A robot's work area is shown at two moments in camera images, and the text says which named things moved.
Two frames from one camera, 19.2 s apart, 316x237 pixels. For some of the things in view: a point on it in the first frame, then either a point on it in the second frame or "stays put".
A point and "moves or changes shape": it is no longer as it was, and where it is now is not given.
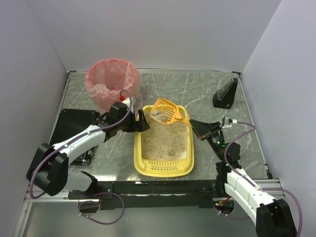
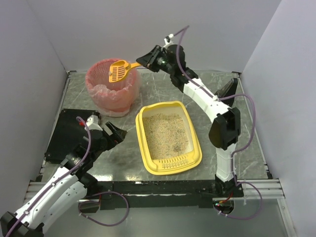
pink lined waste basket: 105,78 stays put
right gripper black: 207,132 → 151,59
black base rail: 116,195 stays put
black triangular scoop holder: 223,98 stays put
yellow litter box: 164,149 moves or changes shape
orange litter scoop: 166,112 → 119,69
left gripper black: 135,123 → 110,137
